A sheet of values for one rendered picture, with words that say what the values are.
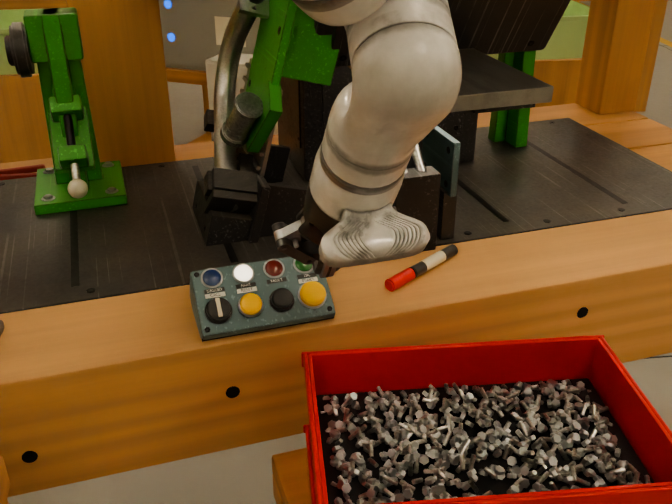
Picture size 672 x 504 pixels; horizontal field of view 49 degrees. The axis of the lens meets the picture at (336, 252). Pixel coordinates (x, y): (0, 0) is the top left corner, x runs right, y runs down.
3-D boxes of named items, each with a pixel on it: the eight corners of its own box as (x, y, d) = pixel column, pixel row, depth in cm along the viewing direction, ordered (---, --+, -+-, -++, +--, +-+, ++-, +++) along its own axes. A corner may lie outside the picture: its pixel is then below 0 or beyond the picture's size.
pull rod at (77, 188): (89, 200, 105) (83, 161, 102) (69, 202, 104) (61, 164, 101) (88, 185, 110) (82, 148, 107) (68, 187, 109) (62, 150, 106)
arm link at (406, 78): (417, 209, 57) (401, 117, 61) (485, 75, 44) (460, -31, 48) (327, 208, 56) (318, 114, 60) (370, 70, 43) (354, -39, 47)
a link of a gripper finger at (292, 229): (306, 203, 67) (321, 210, 68) (268, 227, 69) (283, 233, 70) (312, 227, 66) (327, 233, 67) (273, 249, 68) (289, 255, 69)
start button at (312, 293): (327, 305, 83) (329, 300, 82) (302, 309, 82) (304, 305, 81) (321, 282, 84) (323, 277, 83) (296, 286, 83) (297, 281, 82)
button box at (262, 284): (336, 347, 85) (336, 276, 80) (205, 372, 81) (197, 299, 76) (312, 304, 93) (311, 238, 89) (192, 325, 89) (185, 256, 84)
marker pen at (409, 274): (448, 252, 98) (449, 241, 97) (458, 256, 97) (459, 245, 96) (383, 289, 89) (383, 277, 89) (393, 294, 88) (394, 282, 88)
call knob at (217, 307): (232, 320, 80) (233, 315, 79) (208, 324, 79) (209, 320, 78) (228, 298, 81) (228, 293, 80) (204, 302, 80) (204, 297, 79)
